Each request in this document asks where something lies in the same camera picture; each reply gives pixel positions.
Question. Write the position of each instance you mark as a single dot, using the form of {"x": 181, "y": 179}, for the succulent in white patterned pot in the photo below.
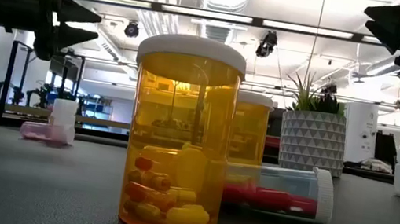
{"x": 313, "y": 141}

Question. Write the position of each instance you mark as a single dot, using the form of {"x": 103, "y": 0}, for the white cylindrical column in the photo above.
{"x": 360, "y": 132}

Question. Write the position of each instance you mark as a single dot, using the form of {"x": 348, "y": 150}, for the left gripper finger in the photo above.
{"x": 72, "y": 35}
{"x": 76, "y": 10}

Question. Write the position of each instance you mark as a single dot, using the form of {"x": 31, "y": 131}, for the pink pill bottle white cap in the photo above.
{"x": 38, "y": 132}

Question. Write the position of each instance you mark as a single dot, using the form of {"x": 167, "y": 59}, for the blue bottle red capsules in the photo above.
{"x": 289, "y": 203}

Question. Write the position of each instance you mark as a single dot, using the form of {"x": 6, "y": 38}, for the red storage box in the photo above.
{"x": 273, "y": 141}

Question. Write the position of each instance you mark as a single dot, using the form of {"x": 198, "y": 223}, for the small amber pill bottle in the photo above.
{"x": 250, "y": 135}

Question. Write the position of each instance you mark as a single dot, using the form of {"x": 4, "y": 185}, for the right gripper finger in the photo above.
{"x": 393, "y": 14}
{"x": 392, "y": 37}

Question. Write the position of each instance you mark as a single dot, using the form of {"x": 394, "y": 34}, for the large amber pill bottle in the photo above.
{"x": 182, "y": 125}

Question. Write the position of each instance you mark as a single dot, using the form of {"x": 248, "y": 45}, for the black table mat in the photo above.
{"x": 14, "y": 187}

